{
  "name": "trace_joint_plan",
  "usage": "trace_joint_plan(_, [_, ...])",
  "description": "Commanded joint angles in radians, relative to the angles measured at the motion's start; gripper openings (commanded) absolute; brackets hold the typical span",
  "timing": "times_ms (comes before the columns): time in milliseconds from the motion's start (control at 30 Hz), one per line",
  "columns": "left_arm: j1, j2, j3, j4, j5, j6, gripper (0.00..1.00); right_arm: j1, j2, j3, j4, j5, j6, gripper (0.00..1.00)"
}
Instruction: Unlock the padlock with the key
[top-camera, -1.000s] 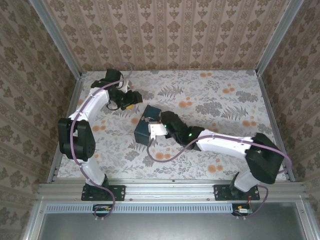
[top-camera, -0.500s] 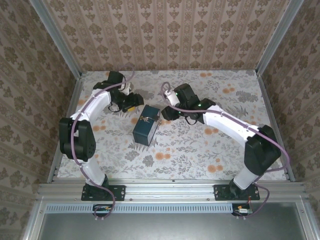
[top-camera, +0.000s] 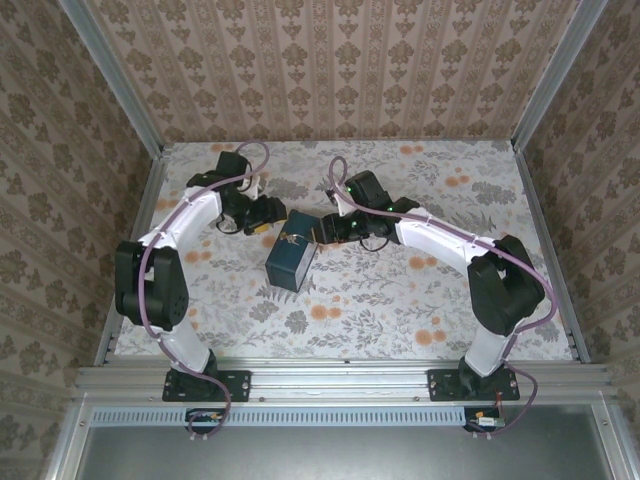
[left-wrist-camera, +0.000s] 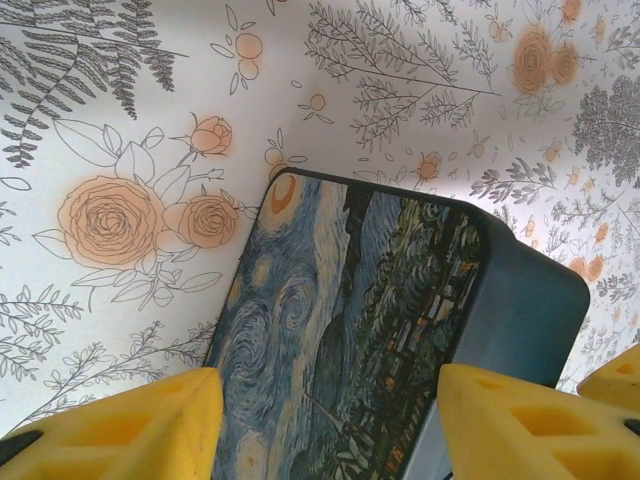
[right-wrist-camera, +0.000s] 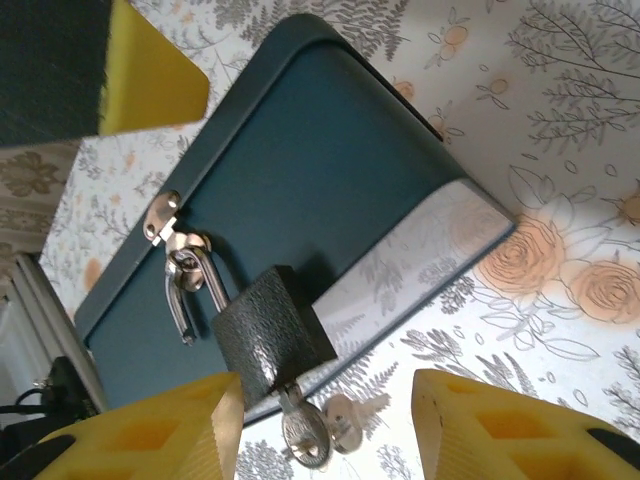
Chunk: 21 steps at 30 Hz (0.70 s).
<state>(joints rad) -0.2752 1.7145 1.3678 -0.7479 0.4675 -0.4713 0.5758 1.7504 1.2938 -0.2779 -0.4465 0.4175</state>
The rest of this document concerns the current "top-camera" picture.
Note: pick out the blue starry night box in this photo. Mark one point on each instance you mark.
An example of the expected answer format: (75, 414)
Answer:
(290, 265)

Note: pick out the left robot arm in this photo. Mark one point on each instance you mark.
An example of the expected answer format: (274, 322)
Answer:
(150, 290)

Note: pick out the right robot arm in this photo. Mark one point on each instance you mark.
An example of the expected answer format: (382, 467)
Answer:
(505, 295)

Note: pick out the floral table cloth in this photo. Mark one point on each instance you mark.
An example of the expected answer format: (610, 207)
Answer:
(380, 300)

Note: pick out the grey metal panel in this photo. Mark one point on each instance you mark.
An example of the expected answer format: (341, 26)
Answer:
(340, 455)

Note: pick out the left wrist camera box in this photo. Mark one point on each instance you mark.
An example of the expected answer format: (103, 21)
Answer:
(250, 186)

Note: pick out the aluminium side rail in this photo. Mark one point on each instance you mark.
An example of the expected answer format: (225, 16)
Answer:
(150, 195)
(532, 200)

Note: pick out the long aluminium base rail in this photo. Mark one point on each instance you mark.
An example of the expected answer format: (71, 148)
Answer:
(340, 380)

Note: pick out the aluminium upright post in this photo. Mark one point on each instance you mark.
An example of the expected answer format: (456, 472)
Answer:
(560, 75)
(115, 80)

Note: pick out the aluminium lower frame rail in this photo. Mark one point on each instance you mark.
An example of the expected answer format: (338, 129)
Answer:
(67, 445)
(612, 440)

